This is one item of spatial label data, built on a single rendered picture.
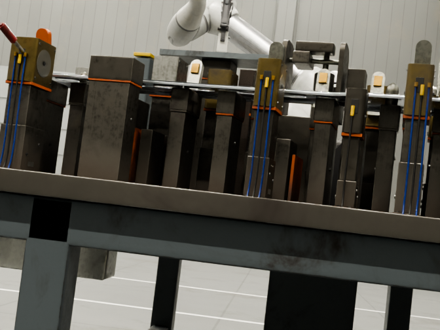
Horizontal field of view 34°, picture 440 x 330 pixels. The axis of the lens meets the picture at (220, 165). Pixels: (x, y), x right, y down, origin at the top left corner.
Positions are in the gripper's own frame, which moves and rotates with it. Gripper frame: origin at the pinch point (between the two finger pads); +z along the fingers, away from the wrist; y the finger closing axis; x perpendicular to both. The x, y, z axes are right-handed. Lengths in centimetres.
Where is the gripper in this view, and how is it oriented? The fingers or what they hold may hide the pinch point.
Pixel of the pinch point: (222, 46)
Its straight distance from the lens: 238.2
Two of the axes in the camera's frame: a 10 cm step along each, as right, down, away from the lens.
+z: -1.2, 9.9, -0.6
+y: -0.1, -0.7, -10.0
